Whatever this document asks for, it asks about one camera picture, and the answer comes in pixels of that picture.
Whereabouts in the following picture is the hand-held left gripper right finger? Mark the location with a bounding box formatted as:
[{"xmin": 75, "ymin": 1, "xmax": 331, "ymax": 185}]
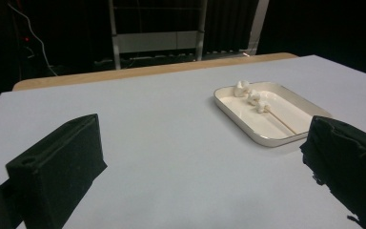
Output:
[{"xmin": 299, "ymin": 114, "xmax": 366, "ymax": 229}]

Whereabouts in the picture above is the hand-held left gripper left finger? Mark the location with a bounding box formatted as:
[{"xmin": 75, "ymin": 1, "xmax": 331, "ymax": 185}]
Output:
[{"xmin": 5, "ymin": 113, "xmax": 108, "ymax": 229}]

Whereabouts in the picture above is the thin wooden skewer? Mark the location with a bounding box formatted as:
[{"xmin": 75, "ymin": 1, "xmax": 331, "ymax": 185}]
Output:
[{"xmin": 265, "ymin": 107, "xmax": 298, "ymax": 135}]

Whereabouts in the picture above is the white rectangular tray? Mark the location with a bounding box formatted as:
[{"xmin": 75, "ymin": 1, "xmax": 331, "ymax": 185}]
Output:
[{"xmin": 213, "ymin": 81, "xmax": 333, "ymax": 148}]

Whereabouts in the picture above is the white marshmallow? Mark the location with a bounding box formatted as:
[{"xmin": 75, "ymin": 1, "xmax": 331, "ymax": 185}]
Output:
[
  {"xmin": 254, "ymin": 99, "xmax": 272, "ymax": 115},
  {"xmin": 234, "ymin": 79, "xmax": 252, "ymax": 98},
  {"xmin": 246, "ymin": 90, "xmax": 262, "ymax": 106}
]

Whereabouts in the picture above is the pale grey table mat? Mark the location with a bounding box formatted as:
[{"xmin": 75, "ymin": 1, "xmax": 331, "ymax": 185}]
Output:
[{"xmin": 0, "ymin": 54, "xmax": 366, "ymax": 229}]

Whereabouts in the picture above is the white metal stand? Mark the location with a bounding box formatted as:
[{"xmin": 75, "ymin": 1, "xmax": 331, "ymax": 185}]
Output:
[{"xmin": 108, "ymin": 0, "xmax": 209, "ymax": 71}]

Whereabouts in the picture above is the white cable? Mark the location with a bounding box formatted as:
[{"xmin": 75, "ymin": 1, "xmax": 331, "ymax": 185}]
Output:
[{"xmin": 8, "ymin": 3, "xmax": 59, "ymax": 77}]

